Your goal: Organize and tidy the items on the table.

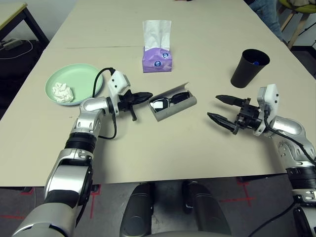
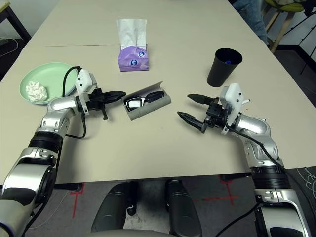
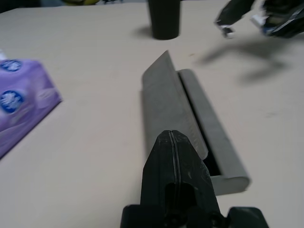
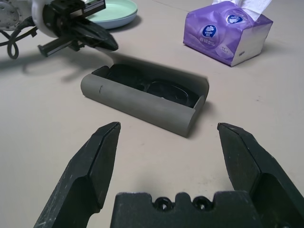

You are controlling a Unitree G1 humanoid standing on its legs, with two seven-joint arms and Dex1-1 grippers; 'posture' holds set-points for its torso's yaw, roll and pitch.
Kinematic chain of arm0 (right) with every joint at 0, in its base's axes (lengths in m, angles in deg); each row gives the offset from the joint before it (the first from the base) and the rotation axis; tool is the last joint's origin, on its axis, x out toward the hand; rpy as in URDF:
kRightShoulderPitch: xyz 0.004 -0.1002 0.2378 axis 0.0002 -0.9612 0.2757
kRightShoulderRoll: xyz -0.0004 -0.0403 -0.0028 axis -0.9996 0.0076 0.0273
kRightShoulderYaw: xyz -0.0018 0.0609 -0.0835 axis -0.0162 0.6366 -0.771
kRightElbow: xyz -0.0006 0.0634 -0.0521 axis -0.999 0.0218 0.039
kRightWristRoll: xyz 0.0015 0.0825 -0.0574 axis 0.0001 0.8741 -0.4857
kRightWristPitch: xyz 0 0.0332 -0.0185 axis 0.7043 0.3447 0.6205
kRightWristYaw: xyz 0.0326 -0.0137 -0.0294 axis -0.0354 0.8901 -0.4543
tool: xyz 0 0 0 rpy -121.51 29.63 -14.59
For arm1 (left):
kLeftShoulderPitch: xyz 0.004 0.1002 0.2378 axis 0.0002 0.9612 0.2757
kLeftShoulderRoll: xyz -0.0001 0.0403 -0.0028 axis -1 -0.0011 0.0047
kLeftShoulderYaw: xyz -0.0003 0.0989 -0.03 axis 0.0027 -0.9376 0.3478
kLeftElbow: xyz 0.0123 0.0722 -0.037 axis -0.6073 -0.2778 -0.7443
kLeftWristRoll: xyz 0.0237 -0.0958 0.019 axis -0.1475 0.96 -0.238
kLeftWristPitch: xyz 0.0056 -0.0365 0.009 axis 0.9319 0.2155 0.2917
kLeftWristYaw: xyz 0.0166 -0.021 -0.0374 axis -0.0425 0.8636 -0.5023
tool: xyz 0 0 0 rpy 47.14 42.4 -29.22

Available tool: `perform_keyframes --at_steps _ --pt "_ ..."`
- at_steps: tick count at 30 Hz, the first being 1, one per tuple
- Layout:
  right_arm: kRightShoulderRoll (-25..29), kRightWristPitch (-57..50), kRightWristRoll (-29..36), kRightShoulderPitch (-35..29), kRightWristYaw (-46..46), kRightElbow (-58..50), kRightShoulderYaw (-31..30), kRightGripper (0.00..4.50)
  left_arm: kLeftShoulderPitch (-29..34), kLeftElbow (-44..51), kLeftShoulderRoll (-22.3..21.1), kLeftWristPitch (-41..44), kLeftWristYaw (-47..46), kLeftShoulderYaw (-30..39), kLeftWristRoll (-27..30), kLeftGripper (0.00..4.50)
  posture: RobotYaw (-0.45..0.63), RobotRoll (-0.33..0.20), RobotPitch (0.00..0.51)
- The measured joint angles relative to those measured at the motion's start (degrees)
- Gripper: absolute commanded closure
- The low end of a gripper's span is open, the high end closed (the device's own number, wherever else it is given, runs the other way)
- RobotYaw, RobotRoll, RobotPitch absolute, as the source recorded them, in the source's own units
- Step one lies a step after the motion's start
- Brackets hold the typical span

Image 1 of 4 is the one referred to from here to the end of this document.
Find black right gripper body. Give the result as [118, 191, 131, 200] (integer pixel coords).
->
[236, 98, 262, 130]

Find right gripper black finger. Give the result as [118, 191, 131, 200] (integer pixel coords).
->
[215, 94, 250, 107]
[206, 112, 239, 135]

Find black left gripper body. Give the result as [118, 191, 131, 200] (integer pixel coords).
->
[117, 95, 138, 121]

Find black sunglasses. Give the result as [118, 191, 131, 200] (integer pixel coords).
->
[150, 91, 191, 113]

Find grey glasses case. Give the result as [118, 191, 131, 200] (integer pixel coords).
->
[148, 81, 198, 122]

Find light green plate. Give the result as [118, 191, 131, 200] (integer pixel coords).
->
[45, 63, 104, 107]

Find white tissue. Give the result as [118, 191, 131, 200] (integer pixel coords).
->
[51, 81, 75, 102]

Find black cup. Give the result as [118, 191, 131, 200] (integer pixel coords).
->
[230, 48, 271, 89]

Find purple tissue pack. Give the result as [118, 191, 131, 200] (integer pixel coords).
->
[142, 20, 174, 73]

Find dark grey robot right leg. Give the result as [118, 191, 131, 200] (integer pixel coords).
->
[182, 181, 232, 237]

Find dark grey robot leg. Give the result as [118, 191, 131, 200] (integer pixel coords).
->
[120, 184, 155, 237]
[182, 181, 232, 237]

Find bystander leg in jeans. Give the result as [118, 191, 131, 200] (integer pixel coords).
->
[248, 0, 288, 44]

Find green stool with wooden legs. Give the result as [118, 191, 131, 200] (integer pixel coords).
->
[278, 0, 316, 49]

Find black tripod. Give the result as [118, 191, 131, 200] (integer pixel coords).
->
[300, 22, 316, 47]

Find dark grey robot left leg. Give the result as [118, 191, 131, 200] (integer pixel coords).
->
[120, 184, 155, 237]

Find black bag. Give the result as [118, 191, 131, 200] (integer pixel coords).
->
[0, 39, 44, 104]

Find grey power adapter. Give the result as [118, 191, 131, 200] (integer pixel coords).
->
[2, 39, 22, 50]

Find beige side table black legs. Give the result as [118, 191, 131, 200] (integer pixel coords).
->
[0, 2, 50, 45]

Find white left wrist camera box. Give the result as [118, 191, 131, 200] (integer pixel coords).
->
[107, 71, 131, 101]

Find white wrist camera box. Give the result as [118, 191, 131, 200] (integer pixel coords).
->
[107, 71, 131, 101]
[254, 83, 280, 136]

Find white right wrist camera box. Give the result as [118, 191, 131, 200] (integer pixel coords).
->
[254, 83, 280, 136]

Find thin white adapter cable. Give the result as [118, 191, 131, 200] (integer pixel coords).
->
[0, 39, 34, 60]

